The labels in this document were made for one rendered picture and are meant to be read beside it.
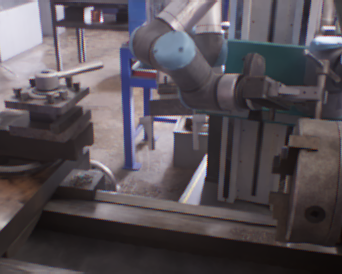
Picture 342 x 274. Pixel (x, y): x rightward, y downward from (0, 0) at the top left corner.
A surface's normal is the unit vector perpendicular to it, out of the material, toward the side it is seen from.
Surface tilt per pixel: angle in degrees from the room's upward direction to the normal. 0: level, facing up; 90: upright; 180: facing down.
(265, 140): 90
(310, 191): 67
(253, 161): 90
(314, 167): 48
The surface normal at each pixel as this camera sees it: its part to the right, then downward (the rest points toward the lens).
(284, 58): -0.31, 0.43
